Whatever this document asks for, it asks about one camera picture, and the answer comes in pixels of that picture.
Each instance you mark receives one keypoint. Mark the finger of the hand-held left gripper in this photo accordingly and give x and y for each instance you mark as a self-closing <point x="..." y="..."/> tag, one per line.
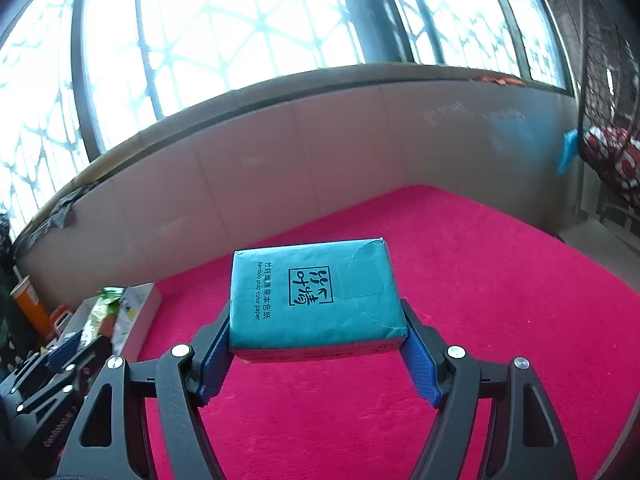
<point x="50" y="392"/>
<point x="62" y="352"/>

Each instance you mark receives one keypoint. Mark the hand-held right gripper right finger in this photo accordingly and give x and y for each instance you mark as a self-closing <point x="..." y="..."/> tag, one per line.
<point x="425" y="365"/>

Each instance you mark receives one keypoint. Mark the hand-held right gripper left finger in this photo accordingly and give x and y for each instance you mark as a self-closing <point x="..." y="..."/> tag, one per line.
<point x="212" y="360"/>

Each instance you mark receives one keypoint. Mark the green sachet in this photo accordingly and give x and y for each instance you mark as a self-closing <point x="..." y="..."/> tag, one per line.
<point x="107" y="297"/>

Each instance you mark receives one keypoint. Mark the white cardboard tray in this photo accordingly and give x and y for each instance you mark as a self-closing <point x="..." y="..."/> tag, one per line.
<point x="142" y="320"/>

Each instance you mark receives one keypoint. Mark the small teal eraser box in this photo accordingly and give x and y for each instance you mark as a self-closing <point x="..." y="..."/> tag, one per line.
<point x="310" y="300"/>

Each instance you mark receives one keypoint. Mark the orange drink cup with straw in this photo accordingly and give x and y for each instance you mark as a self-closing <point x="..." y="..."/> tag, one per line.
<point x="30" y="310"/>

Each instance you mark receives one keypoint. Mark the grey cloth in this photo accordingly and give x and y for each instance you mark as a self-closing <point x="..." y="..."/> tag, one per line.
<point x="60" y="212"/>

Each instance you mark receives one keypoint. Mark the blue plastic piece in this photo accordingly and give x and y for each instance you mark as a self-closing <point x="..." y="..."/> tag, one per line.
<point x="569" y="147"/>

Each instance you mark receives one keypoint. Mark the window with metal grille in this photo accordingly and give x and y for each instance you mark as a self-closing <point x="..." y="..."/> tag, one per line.
<point x="82" y="85"/>

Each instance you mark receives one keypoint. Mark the red white patterned cloth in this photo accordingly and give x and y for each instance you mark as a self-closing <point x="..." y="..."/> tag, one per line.
<point x="615" y="160"/>

